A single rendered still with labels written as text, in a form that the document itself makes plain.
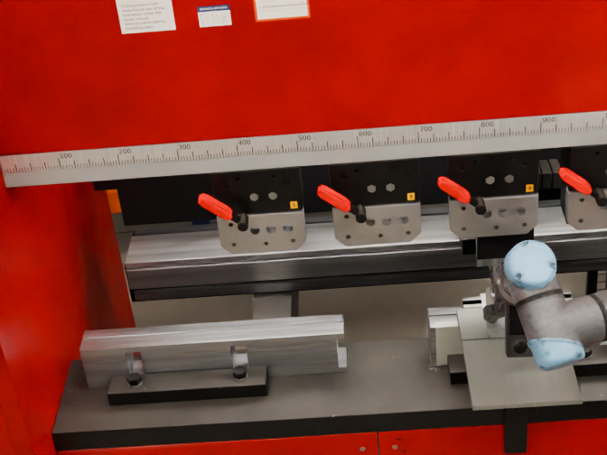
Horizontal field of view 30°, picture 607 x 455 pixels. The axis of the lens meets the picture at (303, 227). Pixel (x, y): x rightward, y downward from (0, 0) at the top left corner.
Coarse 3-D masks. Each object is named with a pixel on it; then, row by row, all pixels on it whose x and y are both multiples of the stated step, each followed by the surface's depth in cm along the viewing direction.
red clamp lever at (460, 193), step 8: (440, 184) 187; (448, 184) 187; (456, 184) 188; (448, 192) 187; (456, 192) 187; (464, 192) 188; (464, 200) 188; (472, 200) 189; (480, 200) 190; (480, 208) 188
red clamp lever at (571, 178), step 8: (560, 168) 187; (560, 176) 186; (568, 176) 185; (576, 176) 186; (576, 184) 186; (584, 184) 187; (584, 192) 187; (592, 192) 188; (600, 192) 189; (600, 200) 188
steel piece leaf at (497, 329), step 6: (504, 318) 205; (486, 324) 204; (492, 324) 204; (498, 324) 204; (504, 324) 203; (492, 330) 200; (498, 330) 200; (504, 330) 200; (492, 336) 201; (498, 336) 201; (504, 336) 201
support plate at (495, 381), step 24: (456, 312) 208; (480, 312) 207; (480, 336) 202; (480, 360) 196; (504, 360) 196; (528, 360) 195; (480, 384) 191; (504, 384) 191; (528, 384) 190; (552, 384) 190; (576, 384) 189; (480, 408) 187; (504, 408) 187
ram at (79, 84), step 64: (0, 0) 174; (64, 0) 174; (192, 0) 173; (320, 0) 173; (384, 0) 173; (448, 0) 173; (512, 0) 173; (576, 0) 173; (0, 64) 180; (64, 64) 180; (128, 64) 179; (192, 64) 179; (256, 64) 179; (320, 64) 179; (384, 64) 179; (448, 64) 179; (512, 64) 179; (576, 64) 179; (0, 128) 186; (64, 128) 186; (128, 128) 186; (192, 128) 186; (256, 128) 186; (320, 128) 186
